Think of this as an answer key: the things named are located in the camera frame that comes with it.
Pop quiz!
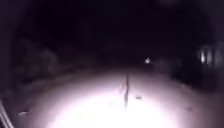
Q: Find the pale paved road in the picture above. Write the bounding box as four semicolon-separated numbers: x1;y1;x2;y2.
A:
6;68;224;128

